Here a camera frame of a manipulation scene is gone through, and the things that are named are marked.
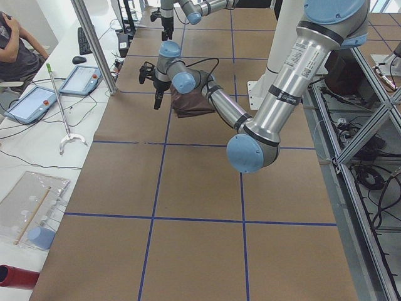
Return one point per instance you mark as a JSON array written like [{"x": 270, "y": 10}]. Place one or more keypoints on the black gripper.
[
  {"x": 158, "y": 86},
  {"x": 166, "y": 21}
]

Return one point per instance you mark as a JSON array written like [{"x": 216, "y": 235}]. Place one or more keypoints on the brown t-shirt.
[{"x": 191, "y": 104}]

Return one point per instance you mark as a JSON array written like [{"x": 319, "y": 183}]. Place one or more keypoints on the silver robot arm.
[
  {"x": 193, "y": 12},
  {"x": 324, "y": 26}
]

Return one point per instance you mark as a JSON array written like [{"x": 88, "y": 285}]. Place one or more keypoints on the far teach pendant tablet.
[{"x": 81, "y": 81}]

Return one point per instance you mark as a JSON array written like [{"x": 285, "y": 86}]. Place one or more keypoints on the teach pendant tablet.
[
  {"x": 32, "y": 106},
  {"x": 81, "y": 81}
]

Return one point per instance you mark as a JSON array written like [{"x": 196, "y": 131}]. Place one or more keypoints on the black keyboard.
[{"x": 83, "y": 44}]

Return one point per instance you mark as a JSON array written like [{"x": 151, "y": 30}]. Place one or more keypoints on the black computer mouse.
[{"x": 78, "y": 60}]

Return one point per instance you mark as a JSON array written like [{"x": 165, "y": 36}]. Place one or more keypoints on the near teach pendant tablet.
[{"x": 32, "y": 106}]

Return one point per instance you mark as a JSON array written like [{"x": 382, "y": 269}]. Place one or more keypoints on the seated person grey shirt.
[{"x": 21, "y": 53}]

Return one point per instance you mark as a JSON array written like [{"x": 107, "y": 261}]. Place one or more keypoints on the wooden stick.
[{"x": 31, "y": 216}]

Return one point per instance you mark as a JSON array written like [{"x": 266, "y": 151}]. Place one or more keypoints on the clear plastic bag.
[{"x": 18, "y": 204}]

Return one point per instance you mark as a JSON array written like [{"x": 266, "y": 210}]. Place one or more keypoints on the blue plastic cup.
[{"x": 41, "y": 237}]

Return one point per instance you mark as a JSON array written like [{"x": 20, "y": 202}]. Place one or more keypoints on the red cylinder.
[{"x": 14, "y": 277}]

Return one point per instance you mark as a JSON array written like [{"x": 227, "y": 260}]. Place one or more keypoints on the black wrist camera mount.
[{"x": 155, "y": 15}]

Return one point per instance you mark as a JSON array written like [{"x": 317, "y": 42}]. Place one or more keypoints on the aluminium frame post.
[{"x": 85, "y": 21}]

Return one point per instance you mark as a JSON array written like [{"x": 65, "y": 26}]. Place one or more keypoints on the grabber stick green handle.
[{"x": 69, "y": 137}]

